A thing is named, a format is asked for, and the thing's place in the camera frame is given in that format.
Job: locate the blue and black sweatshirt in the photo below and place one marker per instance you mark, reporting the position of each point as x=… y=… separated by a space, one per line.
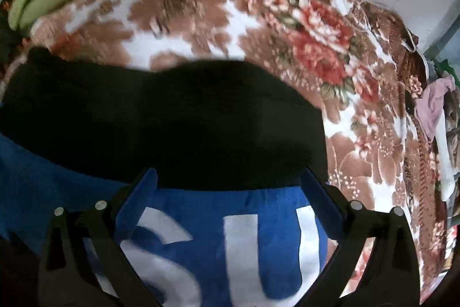
x=218 y=149

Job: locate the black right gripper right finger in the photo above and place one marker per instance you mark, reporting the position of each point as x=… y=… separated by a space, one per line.
x=391 y=276

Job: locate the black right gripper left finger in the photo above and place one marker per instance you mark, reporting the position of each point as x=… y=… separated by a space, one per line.
x=82 y=262

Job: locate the pink cloth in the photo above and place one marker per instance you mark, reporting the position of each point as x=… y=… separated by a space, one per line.
x=429 y=106

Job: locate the brown floral fleece blanket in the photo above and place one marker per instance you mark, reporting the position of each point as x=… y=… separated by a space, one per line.
x=354 y=61

